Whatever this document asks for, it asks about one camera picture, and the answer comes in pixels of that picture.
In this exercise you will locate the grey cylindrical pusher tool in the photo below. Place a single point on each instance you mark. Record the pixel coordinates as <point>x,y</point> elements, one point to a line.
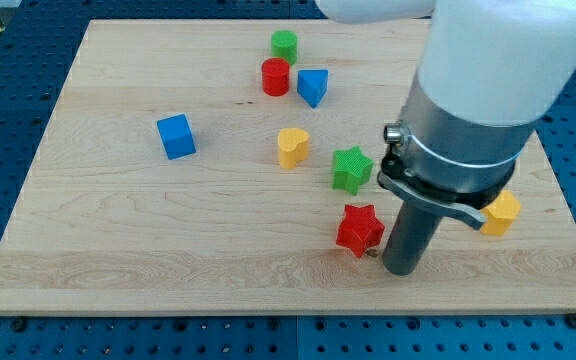
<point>441,166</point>

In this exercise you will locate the green star block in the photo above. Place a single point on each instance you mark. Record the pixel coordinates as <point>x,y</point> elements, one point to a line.
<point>351,169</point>

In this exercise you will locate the red star block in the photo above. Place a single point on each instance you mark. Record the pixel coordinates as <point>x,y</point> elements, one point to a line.
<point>360,229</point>

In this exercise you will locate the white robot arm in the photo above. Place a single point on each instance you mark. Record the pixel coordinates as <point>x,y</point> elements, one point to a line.
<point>489,71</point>

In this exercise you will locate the yellow hexagon block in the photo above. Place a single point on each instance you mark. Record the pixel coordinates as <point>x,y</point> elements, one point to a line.
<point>500,214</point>

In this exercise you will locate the yellow heart block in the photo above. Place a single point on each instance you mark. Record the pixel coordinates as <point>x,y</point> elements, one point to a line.
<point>293,147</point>

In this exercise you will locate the blue triangle block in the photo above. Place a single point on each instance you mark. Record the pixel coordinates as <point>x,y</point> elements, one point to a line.
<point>312,85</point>

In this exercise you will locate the red cylinder block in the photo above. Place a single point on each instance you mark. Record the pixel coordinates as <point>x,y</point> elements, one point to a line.
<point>275,76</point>

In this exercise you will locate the green cylinder block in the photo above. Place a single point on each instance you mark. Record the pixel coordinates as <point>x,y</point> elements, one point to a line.
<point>284,44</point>

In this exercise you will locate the wooden board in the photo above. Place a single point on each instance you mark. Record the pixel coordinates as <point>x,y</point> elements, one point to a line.
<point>107,225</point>

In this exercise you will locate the blue cube block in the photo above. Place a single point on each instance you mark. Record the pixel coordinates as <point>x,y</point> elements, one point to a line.
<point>176,136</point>

